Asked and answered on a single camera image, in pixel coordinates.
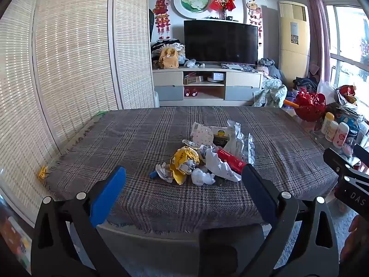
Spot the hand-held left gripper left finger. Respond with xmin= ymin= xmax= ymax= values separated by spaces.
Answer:
xmin=30 ymin=166 xmax=130 ymax=277

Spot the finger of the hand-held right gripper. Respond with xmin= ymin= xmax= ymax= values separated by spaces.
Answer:
xmin=353 ymin=144 xmax=369 ymax=168
xmin=323 ymin=148 xmax=369 ymax=183

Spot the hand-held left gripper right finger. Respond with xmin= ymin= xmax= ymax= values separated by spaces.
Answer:
xmin=241 ymin=164 xmax=341 ymax=277

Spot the red tube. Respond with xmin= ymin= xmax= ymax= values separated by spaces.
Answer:
xmin=216 ymin=148 xmax=248 ymax=174

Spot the large white paper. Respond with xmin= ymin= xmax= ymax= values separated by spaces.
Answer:
xmin=205 ymin=147 xmax=242 ymax=183

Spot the clear plastic wrapper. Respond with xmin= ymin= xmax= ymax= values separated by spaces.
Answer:
xmin=241 ymin=133 xmax=256 ymax=166

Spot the small white wrapper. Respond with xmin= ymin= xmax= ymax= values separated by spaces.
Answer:
xmin=155 ymin=162 xmax=174 ymax=183

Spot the white tissue ball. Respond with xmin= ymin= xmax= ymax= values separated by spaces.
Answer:
xmin=191 ymin=167 xmax=216 ymax=186

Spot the silver foil wrapper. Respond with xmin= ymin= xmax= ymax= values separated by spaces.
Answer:
xmin=226 ymin=120 xmax=243 ymax=157

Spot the grey trash bin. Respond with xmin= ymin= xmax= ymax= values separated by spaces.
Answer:
xmin=96 ymin=223 xmax=266 ymax=277

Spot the yellow wrapper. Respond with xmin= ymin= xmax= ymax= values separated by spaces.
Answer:
xmin=170 ymin=147 xmax=201 ymax=185

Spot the white polka dot paper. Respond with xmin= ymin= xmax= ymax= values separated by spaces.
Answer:
xmin=192 ymin=122 xmax=214 ymax=145

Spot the person's right hand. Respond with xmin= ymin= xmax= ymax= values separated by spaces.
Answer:
xmin=340 ymin=215 xmax=369 ymax=264

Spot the grey shaggy rug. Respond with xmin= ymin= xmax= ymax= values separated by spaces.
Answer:
xmin=327 ymin=199 xmax=359 ymax=254

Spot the cream white bottle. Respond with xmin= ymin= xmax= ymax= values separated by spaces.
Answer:
xmin=325 ymin=120 xmax=339 ymax=142

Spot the white bottle yellow cap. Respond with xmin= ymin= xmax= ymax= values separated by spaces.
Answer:
xmin=321 ymin=112 xmax=335 ymax=135

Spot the red basket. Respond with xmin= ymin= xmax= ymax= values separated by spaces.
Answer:
xmin=293 ymin=90 xmax=327 ymax=122

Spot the red gold packet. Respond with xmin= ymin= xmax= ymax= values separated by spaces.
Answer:
xmin=339 ymin=84 xmax=358 ymax=104

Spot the white plastic bag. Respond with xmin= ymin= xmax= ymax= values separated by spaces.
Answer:
xmin=317 ymin=79 xmax=336 ymax=104

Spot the grey plaid tablecloth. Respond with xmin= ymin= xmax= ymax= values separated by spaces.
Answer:
xmin=43 ymin=106 xmax=339 ymax=234

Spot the dark bag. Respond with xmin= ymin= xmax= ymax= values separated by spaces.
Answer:
xmin=292 ymin=76 xmax=318 ymax=93

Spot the light green blanket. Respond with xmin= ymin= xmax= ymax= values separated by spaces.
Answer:
xmin=254 ymin=79 xmax=288 ymax=107

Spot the pile of grey clothes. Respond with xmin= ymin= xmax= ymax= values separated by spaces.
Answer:
xmin=258 ymin=58 xmax=284 ymax=81

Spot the window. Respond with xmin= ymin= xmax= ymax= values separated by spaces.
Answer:
xmin=318 ymin=0 xmax=369 ymax=93

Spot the beige standing air conditioner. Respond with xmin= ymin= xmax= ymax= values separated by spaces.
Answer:
xmin=278 ymin=0 xmax=310 ymax=85

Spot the beige grey television cabinet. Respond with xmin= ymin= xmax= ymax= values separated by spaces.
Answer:
xmin=152 ymin=63 xmax=263 ymax=107

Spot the pink curtain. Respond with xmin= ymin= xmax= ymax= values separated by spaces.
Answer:
xmin=298 ymin=0 xmax=332 ymax=84

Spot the beige woven screen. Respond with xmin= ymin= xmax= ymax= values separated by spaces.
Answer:
xmin=0 ymin=0 xmax=156 ymax=228

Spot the yellow plush toy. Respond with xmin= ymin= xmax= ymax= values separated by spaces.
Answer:
xmin=158 ymin=47 xmax=179 ymax=70

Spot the black flat television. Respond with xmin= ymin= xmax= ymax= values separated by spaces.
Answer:
xmin=184 ymin=20 xmax=258 ymax=65

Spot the pink hanging wall decoration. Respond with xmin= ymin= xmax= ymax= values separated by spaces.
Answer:
xmin=246 ymin=0 xmax=263 ymax=38

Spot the red hanging wall decoration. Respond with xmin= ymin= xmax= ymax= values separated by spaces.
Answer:
xmin=153 ymin=0 xmax=171 ymax=40

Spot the round framed wall picture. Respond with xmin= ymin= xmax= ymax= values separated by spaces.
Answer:
xmin=173 ymin=0 xmax=212 ymax=19

